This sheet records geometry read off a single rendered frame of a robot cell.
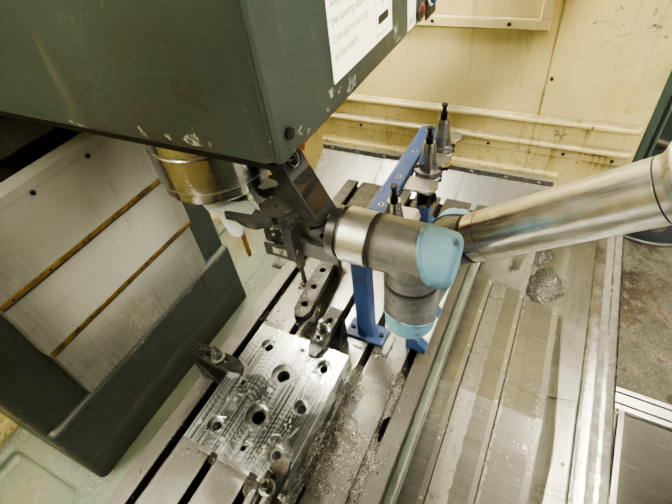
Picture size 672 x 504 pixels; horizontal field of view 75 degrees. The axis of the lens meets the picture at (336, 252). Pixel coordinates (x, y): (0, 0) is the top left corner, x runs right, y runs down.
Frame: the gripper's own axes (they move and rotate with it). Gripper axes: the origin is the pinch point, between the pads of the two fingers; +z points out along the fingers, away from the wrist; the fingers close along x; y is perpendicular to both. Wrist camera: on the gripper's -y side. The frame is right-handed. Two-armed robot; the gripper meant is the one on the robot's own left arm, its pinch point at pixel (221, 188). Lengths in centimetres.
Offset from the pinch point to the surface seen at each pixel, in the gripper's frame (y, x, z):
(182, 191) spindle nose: -5.7, -8.0, -1.8
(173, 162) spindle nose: -10.1, -7.9, -2.3
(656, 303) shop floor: 143, 142, -109
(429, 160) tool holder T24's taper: 19, 44, -19
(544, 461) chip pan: 77, 15, -61
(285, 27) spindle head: -26.3, -7.8, -21.1
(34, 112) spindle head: -16.7, -12.5, 11.3
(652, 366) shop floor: 143, 104, -107
